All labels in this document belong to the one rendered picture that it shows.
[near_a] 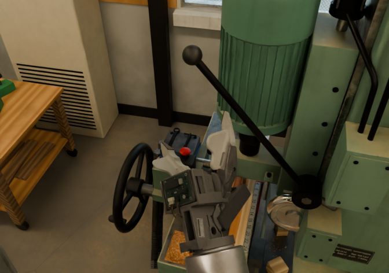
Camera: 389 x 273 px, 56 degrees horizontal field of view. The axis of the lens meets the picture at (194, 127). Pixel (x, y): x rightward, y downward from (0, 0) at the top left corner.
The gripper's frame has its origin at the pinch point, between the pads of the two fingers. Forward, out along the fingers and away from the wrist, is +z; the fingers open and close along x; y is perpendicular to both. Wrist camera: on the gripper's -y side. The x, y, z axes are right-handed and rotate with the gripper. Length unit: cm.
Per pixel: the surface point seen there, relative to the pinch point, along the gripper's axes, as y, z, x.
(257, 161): -31.2, -2.7, 7.5
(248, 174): -33.0, -4.5, 12.2
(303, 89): -17.2, 4.2, -13.9
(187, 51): 3.7, 11.3, -4.9
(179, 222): -25.0, -12.1, 31.6
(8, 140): -25, 47, 131
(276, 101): -16.6, 4.1, -8.4
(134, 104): -120, 87, 144
